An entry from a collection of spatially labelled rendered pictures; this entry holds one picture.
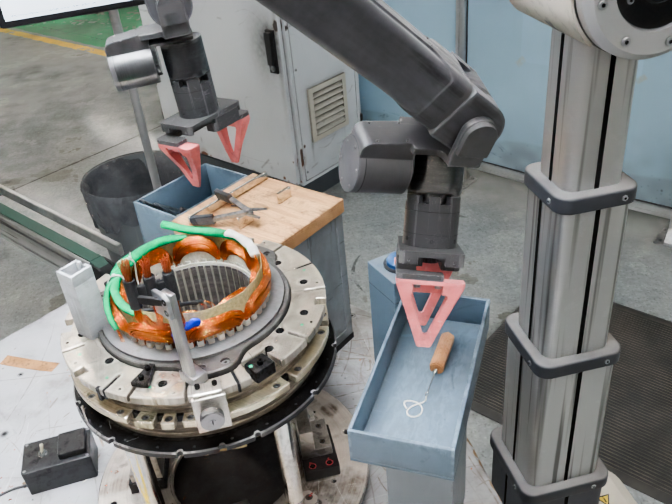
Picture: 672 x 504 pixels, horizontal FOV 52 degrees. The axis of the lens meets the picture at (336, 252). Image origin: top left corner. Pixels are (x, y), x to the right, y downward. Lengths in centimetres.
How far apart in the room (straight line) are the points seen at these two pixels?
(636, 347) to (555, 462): 138
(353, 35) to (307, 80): 260
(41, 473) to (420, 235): 68
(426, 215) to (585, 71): 25
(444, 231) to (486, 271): 210
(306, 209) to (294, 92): 206
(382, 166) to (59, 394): 81
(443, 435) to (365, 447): 9
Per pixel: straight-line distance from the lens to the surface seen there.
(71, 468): 113
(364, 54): 59
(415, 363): 85
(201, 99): 99
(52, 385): 134
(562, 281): 94
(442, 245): 71
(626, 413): 228
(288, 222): 106
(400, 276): 68
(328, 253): 113
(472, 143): 66
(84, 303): 83
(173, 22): 94
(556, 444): 114
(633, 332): 257
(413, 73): 61
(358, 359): 122
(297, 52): 311
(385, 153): 67
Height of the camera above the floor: 159
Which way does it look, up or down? 33 degrees down
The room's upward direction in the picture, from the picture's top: 6 degrees counter-clockwise
